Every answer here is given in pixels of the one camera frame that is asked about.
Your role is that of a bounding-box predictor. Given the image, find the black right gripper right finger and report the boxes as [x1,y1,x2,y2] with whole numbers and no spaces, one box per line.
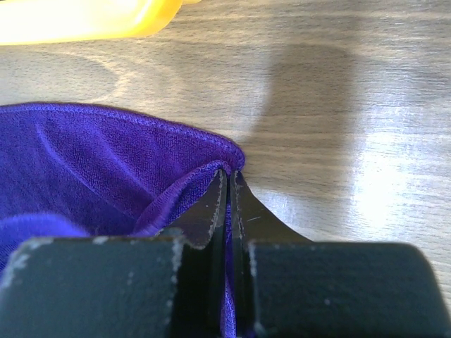
[229,172,450,337]

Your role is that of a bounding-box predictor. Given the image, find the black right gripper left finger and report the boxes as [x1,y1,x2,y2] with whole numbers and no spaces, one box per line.
[1,170,228,337]

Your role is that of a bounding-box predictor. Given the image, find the purple towel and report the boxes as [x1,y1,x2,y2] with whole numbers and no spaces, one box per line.
[1,103,245,337]

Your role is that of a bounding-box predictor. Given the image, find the yellow plastic tray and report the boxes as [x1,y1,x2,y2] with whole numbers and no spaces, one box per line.
[1,0,193,46]

